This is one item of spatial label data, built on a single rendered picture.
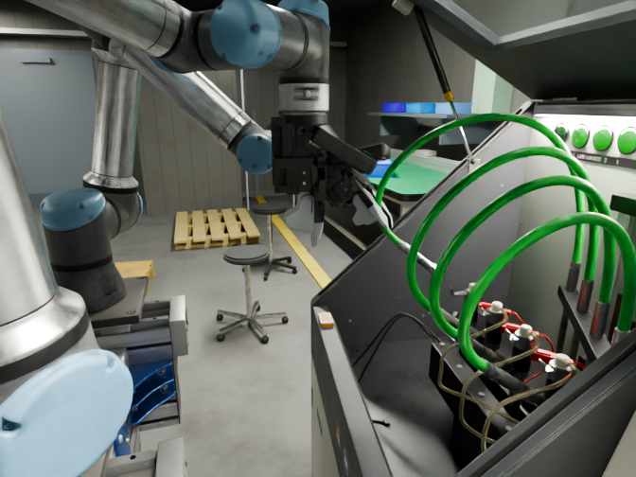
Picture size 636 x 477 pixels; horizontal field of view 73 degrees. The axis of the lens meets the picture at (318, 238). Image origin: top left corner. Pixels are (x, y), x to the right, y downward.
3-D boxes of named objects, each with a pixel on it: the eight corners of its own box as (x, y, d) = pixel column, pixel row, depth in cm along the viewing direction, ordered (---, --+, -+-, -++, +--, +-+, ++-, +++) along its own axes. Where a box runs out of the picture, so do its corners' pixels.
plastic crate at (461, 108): (472, 114, 354) (473, 102, 351) (451, 114, 349) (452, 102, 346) (452, 114, 380) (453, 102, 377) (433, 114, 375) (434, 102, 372)
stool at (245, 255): (282, 306, 322) (280, 237, 306) (295, 341, 274) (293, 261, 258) (216, 313, 311) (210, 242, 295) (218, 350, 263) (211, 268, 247)
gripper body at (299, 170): (273, 188, 72) (270, 114, 68) (323, 186, 73) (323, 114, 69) (274, 198, 65) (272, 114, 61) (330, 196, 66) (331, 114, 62)
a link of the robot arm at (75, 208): (35, 266, 84) (21, 198, 80) (73, 244, 97) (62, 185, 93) (95, 266, 84) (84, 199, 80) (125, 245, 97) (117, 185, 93)
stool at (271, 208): (284, 284, 361) (282, 215, 343) (236, 275, 379) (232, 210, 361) (308, 265, 405) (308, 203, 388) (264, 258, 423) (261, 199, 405)
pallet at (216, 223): (178, 220, 564) (177, 211, 560) (249, 216, 586) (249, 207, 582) (169, 253, 438) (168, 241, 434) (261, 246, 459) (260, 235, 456)
